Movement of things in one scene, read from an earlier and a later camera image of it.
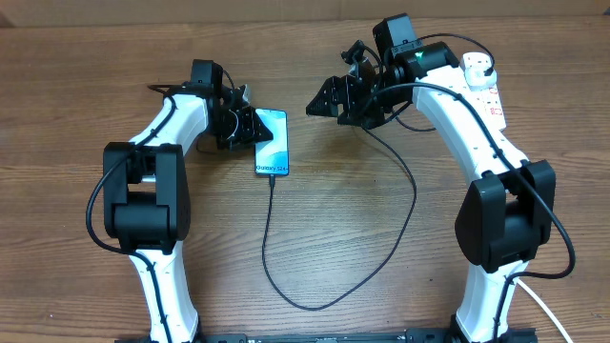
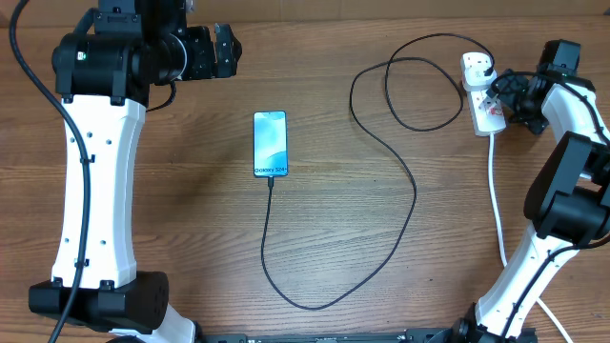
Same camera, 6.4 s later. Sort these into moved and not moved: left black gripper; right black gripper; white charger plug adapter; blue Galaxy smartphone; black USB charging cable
Moved: left black gripper; right black gripper; black USB charging cable
Not moved: blue Galaxy smartphone; white charger plug adapter
